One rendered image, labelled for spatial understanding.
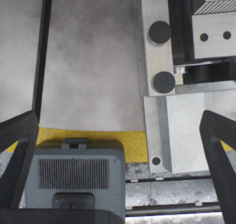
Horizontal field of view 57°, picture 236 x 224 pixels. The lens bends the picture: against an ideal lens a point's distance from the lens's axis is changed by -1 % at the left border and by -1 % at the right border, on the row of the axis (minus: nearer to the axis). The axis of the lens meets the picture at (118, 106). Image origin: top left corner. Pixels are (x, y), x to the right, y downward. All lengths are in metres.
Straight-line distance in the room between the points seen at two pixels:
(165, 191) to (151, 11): 1.12
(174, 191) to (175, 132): 0.67
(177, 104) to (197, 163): 0.26
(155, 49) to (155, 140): 0.47
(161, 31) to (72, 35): 0.53
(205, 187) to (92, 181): 0.74
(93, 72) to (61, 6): 0.33
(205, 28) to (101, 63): 0.54
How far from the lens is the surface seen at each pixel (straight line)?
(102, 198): 1.20
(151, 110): 0.98
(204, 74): 0.80
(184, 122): 0.92
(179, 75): 0.78
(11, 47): 1.15
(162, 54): 0.67
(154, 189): 1.48
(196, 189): 1.55
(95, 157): 1.12
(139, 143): 1.37
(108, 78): 1.02
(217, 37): 0.64
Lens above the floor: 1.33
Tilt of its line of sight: 86 degrees down
